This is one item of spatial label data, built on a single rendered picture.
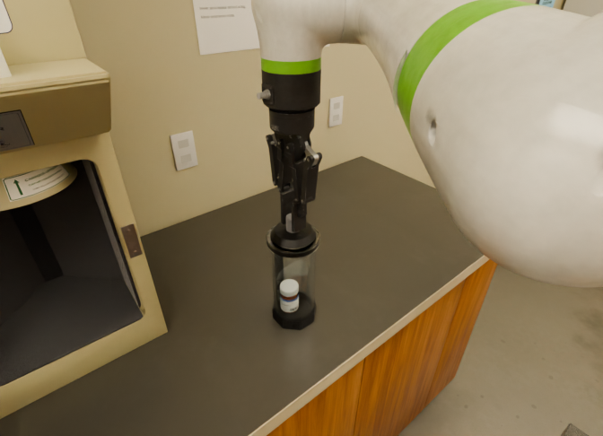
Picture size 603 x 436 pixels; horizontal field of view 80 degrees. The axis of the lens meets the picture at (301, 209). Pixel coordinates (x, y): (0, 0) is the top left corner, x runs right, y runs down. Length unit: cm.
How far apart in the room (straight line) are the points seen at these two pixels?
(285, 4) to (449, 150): 38
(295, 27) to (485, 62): 36
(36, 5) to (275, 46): 30
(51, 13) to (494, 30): 52
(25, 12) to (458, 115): 53
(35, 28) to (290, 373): 69
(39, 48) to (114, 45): 48
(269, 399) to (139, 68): 85
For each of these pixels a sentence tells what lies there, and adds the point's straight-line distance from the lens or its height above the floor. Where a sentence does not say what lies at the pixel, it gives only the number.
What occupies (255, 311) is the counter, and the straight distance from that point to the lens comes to 89.
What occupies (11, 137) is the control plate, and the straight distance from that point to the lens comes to 57.
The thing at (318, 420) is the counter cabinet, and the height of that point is 72.
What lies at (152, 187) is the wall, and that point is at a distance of 119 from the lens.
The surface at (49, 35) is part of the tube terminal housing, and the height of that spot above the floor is 154.
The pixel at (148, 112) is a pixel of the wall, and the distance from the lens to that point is 112.
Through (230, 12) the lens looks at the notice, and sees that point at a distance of 118.
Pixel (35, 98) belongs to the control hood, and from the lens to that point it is 51.
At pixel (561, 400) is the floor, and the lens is 218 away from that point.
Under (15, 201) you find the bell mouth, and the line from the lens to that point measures 68.
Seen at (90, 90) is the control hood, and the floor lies 149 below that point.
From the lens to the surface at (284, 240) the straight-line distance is 70.
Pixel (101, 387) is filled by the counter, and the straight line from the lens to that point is 86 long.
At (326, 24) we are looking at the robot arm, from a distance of 55.
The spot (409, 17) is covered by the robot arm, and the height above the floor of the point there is 157.
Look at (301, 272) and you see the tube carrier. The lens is 73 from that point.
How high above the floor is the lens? 160
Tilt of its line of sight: 32 degrees down
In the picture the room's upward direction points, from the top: straight up
